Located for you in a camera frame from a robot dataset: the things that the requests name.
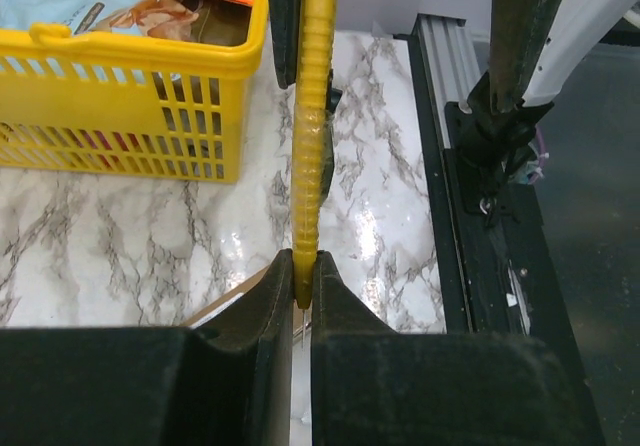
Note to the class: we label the brown cardboard express box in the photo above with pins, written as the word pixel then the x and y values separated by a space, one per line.
pixel 226 300

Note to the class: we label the light blue snack bag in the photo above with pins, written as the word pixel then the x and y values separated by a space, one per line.
pixel 160 19

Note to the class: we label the yellow utility knife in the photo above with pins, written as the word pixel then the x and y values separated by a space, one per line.
pixel 311 120

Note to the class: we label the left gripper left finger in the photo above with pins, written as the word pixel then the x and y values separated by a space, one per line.
pixel 226 382

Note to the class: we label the aluminium rail frame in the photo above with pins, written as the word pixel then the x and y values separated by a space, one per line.
pixel 451 67

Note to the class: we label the yellow plastic basket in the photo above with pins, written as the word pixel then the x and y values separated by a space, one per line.
pixel 116 104

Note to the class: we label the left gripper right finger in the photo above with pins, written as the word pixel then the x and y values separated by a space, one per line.
pixel 372 385

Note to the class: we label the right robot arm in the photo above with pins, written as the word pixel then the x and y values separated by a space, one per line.
pixel 577 27

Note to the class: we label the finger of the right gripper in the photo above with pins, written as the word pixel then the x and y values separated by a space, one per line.
pixel 284 18
pixel 519 31

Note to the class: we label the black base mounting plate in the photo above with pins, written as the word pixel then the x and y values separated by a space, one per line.
pixel 497 274

